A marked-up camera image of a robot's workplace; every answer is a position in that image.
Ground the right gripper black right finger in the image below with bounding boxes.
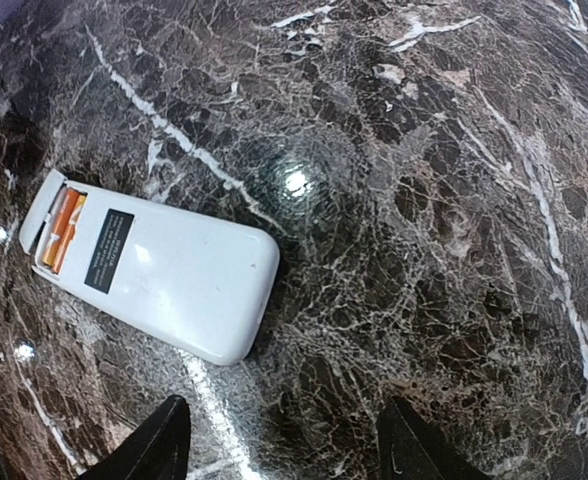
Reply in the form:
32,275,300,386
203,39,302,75
376,397,489,480

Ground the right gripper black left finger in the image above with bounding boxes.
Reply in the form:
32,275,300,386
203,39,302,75
81,395,191,480

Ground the white remote control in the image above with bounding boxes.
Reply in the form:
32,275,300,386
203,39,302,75
19,170,280,365

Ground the orange battery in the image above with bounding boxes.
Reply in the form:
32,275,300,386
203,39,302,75
51,188,77,238
41,187,87,275

